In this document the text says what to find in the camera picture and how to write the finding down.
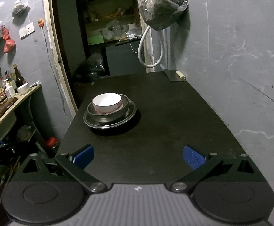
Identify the steel bowl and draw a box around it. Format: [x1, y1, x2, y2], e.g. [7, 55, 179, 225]
[86, 93, 129, 122]

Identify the white bowl red rim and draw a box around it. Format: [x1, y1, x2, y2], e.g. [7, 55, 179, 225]
[92, 93, 122, 114]

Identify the large steel plate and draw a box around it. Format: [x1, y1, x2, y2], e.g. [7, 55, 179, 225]
[83, 100, 137, 130]

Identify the red capped jar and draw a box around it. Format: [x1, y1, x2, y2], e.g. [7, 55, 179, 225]
[45, 137, 59, 156]

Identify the white pump bottle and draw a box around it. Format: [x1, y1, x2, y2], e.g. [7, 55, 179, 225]
[5, 79, 16, 98]

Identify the white ceramic bowl on counter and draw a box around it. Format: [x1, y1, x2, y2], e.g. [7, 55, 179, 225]
[17, 83, 30, 95]

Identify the dark glass bottle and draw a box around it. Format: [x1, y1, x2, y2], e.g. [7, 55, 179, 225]
[13, 64, 26, 88]

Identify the dark cabinet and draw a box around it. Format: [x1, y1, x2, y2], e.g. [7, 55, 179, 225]
[106, 40, 146, 76]

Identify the red plastic bag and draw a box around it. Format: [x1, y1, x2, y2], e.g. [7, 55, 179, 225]
[2, 29, 16, 54]

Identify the green box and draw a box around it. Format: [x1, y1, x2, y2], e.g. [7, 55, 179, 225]
[87, 34, 104, 45]

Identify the hanging plastic bag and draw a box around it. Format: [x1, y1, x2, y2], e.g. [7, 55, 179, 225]
[139, 0, 189, 31]

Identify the cleaver with cream handle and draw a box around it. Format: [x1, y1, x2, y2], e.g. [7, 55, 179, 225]
[164, 69, 186, 82]

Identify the thin white cable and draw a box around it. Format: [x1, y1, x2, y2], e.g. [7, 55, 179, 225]
[128, 37, 141, 55]

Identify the white looped hose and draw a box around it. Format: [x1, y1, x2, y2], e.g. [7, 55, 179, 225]
[137, 25, 164, 68]

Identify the white wall switch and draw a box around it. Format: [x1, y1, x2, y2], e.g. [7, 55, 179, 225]
[19, 22, 35, 40]

